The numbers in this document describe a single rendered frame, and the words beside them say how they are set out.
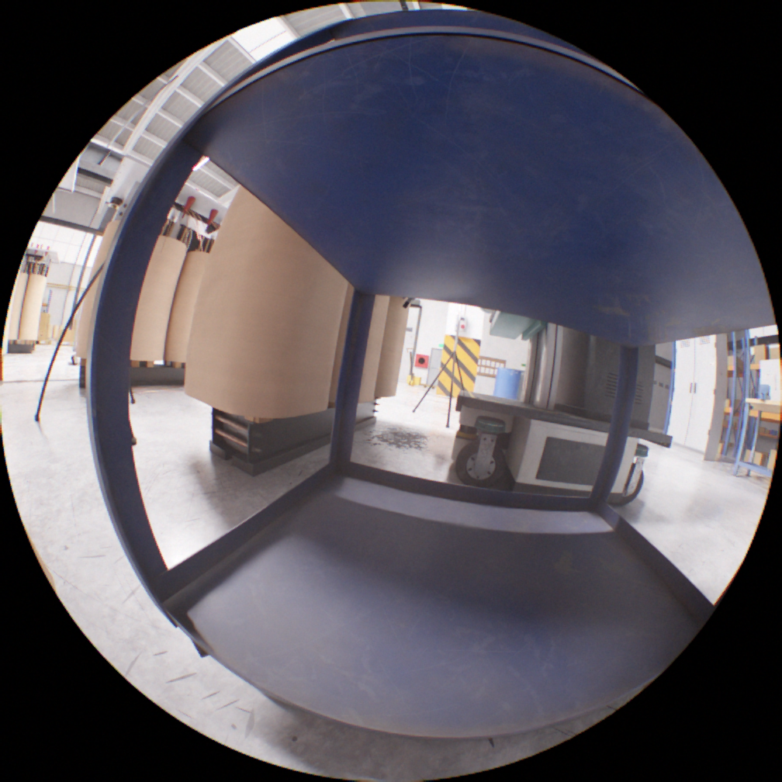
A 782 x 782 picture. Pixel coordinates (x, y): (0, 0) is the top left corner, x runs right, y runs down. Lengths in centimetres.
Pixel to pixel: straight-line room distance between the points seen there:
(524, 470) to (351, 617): 66
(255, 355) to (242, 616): 49
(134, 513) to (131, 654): 26
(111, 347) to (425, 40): 23
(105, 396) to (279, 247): 53
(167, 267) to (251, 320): 165
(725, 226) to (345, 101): 27
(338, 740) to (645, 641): 34
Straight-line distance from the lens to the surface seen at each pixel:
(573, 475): 86
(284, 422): 83
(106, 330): 19
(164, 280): 215
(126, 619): 47
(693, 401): 485
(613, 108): 18
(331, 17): 1041
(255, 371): 58
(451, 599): 30
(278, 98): 19
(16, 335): 608
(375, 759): 36
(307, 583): 29
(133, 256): 20
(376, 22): 53
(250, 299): 60
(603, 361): 95
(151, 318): 209
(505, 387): 548
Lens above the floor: 36
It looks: 4 degrees down
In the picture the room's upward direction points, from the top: 9 degrees clockwise
